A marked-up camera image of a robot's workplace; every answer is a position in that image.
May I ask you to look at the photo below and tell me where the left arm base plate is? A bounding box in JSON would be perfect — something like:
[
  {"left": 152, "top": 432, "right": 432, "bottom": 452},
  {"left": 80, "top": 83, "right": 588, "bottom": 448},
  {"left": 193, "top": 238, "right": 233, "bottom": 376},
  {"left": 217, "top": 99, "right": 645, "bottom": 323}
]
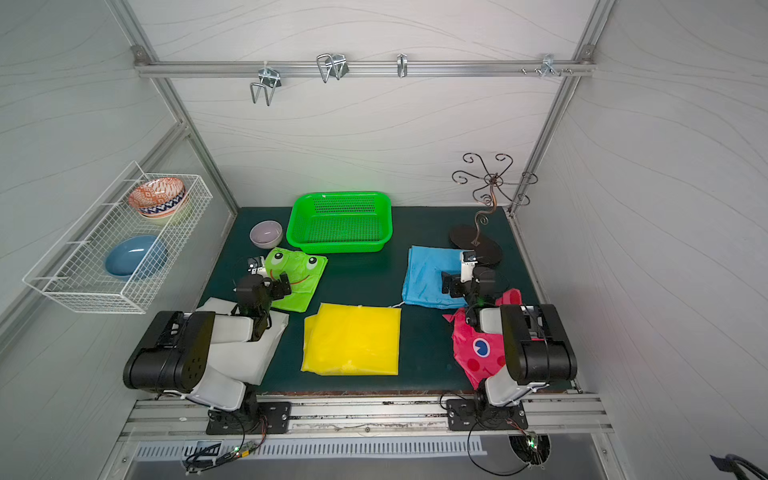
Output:
[{"left": 205, "top": 401, "right": 292, "bottom": 435}]

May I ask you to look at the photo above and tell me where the metal bracket hook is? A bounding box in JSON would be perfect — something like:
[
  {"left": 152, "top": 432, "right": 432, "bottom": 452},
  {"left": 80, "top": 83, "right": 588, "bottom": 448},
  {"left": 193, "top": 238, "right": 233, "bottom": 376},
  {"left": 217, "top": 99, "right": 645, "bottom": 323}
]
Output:
[{"left": 520, "top": 55, "right": 573, "bottom": 78}]

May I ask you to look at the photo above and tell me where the pink bunny raincoat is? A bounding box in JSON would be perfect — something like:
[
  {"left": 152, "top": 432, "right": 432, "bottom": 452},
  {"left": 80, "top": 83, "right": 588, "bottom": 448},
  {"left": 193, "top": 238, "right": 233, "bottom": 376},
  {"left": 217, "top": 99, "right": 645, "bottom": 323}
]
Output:
[{"left": 444, "top": 289, "right": 522, "bottom": 390}]

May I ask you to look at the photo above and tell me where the small purple bowl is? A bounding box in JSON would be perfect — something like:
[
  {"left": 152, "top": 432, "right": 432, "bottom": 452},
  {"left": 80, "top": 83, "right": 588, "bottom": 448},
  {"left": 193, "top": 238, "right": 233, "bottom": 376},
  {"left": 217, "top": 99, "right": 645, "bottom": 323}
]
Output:
[{"left": 249, "top": 220, "right": 284, "bottom": 250}]

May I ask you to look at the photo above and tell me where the aluminium top rail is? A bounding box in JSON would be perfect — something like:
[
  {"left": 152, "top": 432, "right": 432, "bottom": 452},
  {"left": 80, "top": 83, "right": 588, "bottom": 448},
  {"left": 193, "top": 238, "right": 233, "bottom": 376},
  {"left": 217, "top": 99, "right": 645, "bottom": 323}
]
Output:
[{"left": 135, "top": 57, "right": 597, "bottom": 79}]

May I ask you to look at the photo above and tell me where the metal loop hook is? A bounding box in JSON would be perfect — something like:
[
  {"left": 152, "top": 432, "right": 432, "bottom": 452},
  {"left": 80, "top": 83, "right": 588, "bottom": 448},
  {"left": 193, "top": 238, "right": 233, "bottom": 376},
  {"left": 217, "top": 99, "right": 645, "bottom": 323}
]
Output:
[{"left": 316, "top": 53, "right": 349, "bottom": 83}]

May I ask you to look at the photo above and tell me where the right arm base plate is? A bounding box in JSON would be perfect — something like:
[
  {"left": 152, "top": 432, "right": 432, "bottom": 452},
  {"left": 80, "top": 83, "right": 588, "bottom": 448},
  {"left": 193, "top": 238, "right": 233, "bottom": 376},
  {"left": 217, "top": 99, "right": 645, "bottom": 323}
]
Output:
[{"left": 442, "top": 398, "right": 529, "bottom": 432}]

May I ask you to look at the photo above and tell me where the white raincoat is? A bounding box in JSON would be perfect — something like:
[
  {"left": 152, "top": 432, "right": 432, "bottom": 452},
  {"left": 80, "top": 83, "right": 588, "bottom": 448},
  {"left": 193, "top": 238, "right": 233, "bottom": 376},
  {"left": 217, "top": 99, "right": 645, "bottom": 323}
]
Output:
[{"left": 198, "top": 297, "right": 289, "bottom": 385}]

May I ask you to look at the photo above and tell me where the aluminium front rail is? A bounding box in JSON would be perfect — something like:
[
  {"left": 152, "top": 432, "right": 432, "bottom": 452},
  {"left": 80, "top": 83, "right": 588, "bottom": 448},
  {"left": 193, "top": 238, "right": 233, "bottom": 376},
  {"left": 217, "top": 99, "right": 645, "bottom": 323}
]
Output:
[{"left": 118, "top": 393, "right": 614, "bottom": 441}]

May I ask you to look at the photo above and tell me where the green frog raincoat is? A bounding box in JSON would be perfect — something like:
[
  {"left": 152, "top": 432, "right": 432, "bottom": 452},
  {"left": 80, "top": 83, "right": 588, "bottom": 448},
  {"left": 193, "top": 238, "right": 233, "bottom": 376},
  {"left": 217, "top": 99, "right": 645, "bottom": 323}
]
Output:
[{"left": 265, "top": 247, "right": 328, "bottom": 313}]

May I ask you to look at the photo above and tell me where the orange patterned bowl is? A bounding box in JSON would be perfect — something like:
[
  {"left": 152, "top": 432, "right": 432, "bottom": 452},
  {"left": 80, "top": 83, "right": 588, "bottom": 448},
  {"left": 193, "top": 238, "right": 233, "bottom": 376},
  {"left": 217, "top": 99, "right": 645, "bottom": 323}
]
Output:
[{"left": 127, "top": 177, "right": 187, "bottom": 218}]

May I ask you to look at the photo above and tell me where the metal double hook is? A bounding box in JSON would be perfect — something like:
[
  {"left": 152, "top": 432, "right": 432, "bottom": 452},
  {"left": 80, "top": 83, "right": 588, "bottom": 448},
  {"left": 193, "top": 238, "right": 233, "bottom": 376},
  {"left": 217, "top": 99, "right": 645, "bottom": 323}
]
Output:
[{"left": 249, "top": 65, "right": 282, "bottom": 106}]

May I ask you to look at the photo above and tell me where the white wire wall basket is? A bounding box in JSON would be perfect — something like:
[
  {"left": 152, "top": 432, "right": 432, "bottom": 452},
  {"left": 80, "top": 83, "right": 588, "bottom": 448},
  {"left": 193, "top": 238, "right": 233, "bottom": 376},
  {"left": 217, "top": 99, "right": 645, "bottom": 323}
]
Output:
[{"left": 23, "top": 163, "right": 213, "bottom": 314}]

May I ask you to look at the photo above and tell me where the small metal hook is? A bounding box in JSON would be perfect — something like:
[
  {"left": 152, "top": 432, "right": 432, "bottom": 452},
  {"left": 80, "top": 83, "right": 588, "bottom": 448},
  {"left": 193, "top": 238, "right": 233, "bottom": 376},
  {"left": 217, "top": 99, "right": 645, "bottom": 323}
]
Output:
[{"left": 396, "top": 53, "right": 408, "bottom": 78}]

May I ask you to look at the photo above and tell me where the blue bowl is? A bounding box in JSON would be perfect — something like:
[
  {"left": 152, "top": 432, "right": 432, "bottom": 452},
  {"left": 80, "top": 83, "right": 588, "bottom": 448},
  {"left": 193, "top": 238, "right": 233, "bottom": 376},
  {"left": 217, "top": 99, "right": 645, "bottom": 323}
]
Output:
[{"left": 104, "top": 235, "right": 168, "bottom": 281}]

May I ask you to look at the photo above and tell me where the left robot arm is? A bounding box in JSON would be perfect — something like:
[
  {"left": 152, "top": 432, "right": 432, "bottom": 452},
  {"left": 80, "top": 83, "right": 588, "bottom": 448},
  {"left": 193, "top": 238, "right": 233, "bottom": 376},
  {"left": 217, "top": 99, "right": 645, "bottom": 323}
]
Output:
[{"left": 123, "top": 273, "right": 292, "bottom": 419}]

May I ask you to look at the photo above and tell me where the green plastic basket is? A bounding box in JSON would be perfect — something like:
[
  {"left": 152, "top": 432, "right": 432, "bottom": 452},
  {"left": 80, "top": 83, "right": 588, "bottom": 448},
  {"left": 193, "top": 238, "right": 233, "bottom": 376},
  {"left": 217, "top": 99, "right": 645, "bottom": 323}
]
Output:
[{"left": 286, "top": 192, "right": 393, "bottom": 254}]

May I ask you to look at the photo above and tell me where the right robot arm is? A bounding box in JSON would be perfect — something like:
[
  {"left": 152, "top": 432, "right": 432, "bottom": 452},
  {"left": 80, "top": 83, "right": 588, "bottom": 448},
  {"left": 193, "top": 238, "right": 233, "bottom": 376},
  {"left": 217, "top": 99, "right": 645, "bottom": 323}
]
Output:
[{"left": 441, "top": 267, "right": 577, "bottom": 412}]

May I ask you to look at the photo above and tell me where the yellow raincoat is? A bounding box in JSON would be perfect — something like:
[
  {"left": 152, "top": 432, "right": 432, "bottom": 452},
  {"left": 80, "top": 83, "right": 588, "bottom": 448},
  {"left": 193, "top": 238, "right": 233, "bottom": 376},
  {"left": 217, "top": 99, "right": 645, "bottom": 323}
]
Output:
[{"left": 301, "top": 304, "right": 401, "bottom": 376}]

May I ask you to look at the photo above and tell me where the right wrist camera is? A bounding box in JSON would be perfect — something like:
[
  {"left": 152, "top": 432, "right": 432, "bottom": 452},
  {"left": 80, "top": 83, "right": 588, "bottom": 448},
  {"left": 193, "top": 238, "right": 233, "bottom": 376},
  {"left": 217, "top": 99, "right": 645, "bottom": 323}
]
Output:
[{"left": 460, "top": 250, "right": 477, "bottom": 283}]

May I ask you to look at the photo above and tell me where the aluminium rail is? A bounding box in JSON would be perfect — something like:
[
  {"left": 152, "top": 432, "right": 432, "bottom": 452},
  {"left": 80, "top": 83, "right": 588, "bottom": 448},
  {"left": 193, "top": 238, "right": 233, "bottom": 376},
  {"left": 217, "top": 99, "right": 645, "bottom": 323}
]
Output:
[
  {"left": 135, "top": 57, "right": 597, "bottom": 79},
  {"left": 118, "top": 393, "right": 614, "bottom": 441}
]

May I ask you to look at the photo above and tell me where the blue folded raincoat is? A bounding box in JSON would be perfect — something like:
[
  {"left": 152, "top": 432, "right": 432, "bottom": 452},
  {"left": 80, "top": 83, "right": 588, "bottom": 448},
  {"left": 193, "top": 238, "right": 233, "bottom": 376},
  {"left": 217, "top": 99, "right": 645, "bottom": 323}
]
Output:
[{"left": 402, "top": 246, "right": 466, "bottom": 310}]

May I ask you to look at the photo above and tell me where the dark metal jewelry stand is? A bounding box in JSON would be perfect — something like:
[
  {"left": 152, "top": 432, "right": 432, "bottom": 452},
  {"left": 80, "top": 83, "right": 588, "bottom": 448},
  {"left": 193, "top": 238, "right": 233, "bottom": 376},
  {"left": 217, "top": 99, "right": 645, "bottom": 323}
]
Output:
[{"left": 449, "top": 152, "right": 531, "bottom": 267}]

